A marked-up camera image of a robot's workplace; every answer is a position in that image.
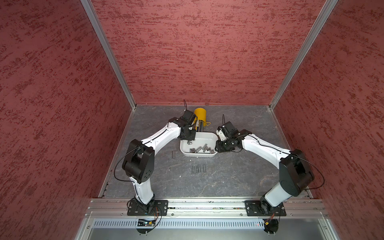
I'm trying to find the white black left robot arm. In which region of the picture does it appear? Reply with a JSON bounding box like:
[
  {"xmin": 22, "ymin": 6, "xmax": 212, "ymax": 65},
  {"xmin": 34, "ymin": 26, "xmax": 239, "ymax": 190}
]
[{"xmin": 122, "ymin": 113, "xmax": 196, "ymax": 206}]

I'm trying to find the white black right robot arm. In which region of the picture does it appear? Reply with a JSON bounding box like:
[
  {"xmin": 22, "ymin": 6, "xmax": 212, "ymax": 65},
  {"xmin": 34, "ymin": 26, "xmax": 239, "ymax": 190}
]
[{"xmin": 215, "ymin": 128, "xmax": 315, "ymax": 215}]

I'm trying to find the white plastic storage box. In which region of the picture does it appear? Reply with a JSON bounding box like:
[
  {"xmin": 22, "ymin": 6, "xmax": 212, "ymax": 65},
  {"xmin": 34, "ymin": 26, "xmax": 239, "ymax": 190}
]
[{"xmin": 180, "ymin": 132, "xmax": 219, "ymax": 158}]

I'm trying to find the yellow pen holder bucket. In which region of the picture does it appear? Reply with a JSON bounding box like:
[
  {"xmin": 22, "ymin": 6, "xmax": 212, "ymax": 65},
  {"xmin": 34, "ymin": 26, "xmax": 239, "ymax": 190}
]
[{"xmin": 194, "ymin": 108, "xmax": 211, "ymax": 132}]

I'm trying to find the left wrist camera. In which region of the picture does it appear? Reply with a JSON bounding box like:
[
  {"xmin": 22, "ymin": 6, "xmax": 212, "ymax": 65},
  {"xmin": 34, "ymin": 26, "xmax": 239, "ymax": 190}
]
[{"xmin": 181, "ymin": 110, "xmax": 196, "ymax": 126}]

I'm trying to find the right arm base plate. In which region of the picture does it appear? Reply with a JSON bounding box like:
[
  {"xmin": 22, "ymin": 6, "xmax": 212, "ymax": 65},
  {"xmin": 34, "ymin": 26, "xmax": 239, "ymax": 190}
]
[{"xmin": 244, "ymin": 200, "xmax": 287, "ymax": 217}]

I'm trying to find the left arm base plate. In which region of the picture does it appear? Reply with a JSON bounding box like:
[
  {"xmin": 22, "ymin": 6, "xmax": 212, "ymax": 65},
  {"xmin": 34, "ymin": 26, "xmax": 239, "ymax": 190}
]
[{"xmin": 127, "ymin": 198, "xmax": 169, "ymax": 217}]

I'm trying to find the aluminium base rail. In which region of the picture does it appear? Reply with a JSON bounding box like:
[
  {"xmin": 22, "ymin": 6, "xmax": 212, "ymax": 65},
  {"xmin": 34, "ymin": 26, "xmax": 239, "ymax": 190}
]
[{"xmin": 85, "ymin": 197, "xmax": 330, "ymax": 219}]

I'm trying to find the aluminium corner post left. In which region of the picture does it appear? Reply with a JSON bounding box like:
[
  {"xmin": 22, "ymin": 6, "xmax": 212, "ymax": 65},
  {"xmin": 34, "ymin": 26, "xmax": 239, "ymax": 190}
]
[{"xmin": 81, "ymin": 0, "xmax": 137, "ymax": 110}]

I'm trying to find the aluminium corner post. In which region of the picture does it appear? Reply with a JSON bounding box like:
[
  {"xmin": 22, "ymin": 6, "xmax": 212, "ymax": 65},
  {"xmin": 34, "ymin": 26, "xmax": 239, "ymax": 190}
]
[
  {"xmin": 81, "ymin": 0, "xmax": 137, "ymax": 110},
  {"xmin": 269, "ymin": 0, "xmax": 338, "ymax": 111}
]

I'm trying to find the aluminium corner post right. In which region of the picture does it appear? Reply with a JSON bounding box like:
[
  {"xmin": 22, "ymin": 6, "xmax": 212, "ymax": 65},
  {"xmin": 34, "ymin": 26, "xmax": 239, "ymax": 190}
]
[{"xmin": 269, "ymin": 0, "xmax": 338, "ymax": 111}]

